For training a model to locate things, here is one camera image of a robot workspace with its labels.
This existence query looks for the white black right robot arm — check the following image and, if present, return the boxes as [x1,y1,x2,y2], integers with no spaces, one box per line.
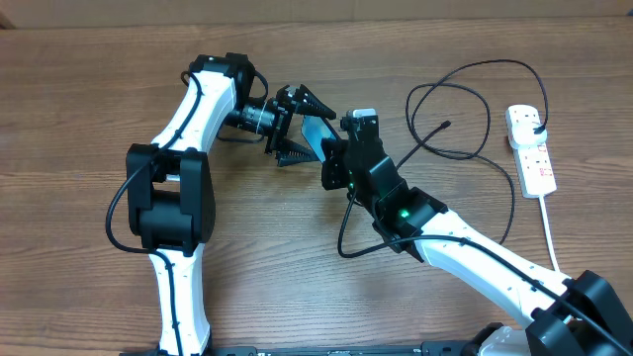
[303,110,632,355]

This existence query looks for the blue Galaxy smartphone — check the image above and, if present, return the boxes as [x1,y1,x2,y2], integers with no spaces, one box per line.
[301,115,343,163]

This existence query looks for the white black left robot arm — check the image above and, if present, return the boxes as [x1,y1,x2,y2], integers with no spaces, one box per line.
[125,52,336,355]

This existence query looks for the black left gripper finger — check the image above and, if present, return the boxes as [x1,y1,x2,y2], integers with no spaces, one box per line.
[295,85,336,120]
[276,138,318,167]

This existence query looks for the white charger plug adapter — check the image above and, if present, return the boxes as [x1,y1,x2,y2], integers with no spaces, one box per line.
[508,120,548,149]

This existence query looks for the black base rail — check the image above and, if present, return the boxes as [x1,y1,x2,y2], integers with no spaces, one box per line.
[118,338,486,356]

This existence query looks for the white power strip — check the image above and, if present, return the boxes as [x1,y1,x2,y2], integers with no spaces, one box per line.
[504,103,559,200]

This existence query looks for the white power strip cord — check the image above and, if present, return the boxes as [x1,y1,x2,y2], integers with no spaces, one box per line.
[537,195,563,273]

